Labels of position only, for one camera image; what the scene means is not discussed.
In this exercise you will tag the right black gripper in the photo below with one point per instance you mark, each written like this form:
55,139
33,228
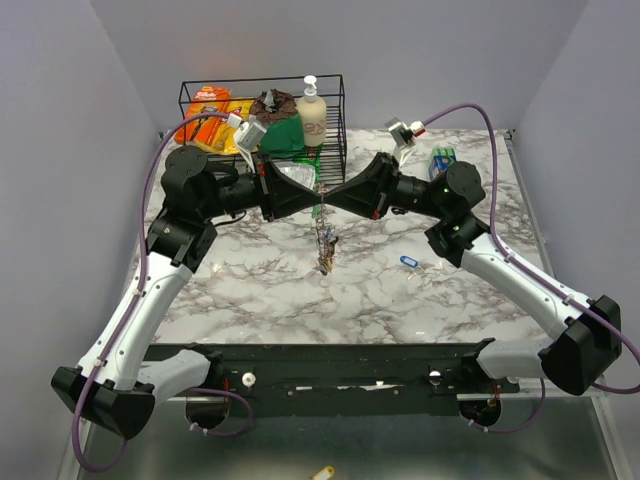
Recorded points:
371,191

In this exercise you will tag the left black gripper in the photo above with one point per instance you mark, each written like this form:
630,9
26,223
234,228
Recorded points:
276,192

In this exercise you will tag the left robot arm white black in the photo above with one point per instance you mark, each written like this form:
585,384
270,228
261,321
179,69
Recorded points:
109,386

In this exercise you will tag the green white snack bag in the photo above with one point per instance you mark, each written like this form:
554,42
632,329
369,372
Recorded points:
302,166

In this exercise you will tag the yellow chips bag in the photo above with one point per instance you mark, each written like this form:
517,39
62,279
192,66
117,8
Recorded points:
214,134

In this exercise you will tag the blue tag loose key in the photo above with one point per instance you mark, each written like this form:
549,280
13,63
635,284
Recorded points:
413,264

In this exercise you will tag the blue green sponge pack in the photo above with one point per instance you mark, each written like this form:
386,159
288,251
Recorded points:
441,159

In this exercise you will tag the green brown bag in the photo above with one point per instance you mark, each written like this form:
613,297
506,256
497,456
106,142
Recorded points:
277,111

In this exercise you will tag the cream soap pump bottle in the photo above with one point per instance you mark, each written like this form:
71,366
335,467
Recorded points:
312,111

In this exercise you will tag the orange razor package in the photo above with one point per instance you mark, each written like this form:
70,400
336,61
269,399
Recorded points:
197,106

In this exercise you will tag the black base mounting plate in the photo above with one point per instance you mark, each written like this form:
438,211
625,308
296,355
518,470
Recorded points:
341,380

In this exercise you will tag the yellow tag on floor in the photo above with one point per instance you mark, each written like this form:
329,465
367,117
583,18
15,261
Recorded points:
326,473

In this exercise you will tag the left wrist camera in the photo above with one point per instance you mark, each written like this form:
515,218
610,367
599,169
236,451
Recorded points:
247,137

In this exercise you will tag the black wire rack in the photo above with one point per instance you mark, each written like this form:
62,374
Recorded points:
330,88

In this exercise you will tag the aluminium rail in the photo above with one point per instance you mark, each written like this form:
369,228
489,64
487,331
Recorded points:
533,387

